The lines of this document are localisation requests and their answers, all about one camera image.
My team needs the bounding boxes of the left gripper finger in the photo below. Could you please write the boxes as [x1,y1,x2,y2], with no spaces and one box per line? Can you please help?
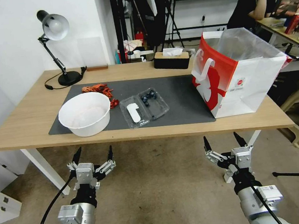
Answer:
[64,147,85,177]
[91,144,118,181]

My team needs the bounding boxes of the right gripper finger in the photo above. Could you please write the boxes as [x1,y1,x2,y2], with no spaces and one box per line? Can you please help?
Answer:
[232,130,255,157]
[202,133,232,169]

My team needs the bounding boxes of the red white takeout bag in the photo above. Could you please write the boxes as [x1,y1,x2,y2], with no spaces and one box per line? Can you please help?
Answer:
[186,22,298,121]

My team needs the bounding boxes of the clear plastic takeout container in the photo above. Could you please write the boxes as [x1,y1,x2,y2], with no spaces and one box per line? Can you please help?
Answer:
[118,86,173,131]

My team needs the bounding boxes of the black tissue box wooden lid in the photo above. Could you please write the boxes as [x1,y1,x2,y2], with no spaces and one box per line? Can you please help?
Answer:
[152,46,192,73]

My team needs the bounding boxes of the white round paper bowl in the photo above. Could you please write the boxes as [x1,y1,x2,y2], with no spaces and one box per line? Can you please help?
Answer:
[56,90,114,140]

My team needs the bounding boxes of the wooden table with white legs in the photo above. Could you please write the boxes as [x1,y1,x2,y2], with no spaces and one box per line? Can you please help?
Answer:
[0,45,299,202]

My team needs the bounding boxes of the dark grey desk mat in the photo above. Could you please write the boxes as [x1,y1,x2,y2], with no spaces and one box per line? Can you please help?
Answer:
[43,70,217,140]

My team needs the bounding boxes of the orange red crayfish shells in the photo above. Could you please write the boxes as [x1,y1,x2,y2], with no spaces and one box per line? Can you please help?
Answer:
[81,83,114,100]

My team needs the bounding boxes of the dark blue berries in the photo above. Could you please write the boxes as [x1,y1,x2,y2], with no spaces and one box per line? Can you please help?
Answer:
[140,89,158,107]

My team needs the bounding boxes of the white cabinet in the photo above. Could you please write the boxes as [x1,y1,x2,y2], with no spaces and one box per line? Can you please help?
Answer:
[0,181,25,224]

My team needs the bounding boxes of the clear sign holder wooden base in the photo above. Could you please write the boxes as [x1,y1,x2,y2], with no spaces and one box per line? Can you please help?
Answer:
[76,35,109,73]

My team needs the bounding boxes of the wooden side desk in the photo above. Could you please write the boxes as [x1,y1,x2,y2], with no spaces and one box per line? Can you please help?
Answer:
[256,14,299,55]

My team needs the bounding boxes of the red bottle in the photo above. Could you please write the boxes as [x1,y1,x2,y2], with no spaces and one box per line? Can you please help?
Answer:
[283,13,299,35]

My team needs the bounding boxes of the person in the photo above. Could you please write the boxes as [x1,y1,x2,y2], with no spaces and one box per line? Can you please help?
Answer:
[224,0,291,32]

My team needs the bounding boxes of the black folding stand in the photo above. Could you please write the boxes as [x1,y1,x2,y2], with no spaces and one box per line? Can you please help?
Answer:
[156,0,186,51]

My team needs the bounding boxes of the black desk lamp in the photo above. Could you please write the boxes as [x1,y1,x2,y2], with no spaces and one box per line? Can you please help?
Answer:
[35,6,83,89]

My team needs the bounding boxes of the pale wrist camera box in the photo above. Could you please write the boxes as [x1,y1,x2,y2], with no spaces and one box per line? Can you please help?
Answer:
[74,161,96,186]
[231,146,253,170]

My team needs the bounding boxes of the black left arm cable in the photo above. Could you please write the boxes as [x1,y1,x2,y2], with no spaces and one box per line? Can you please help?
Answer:
[26,174,81,224]

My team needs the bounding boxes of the black lamp cord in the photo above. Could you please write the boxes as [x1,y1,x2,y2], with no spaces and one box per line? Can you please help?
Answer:
[43,67,89,91]

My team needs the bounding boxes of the black metal shelf frame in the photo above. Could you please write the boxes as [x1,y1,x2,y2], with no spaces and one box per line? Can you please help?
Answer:
[109,0,141,65]

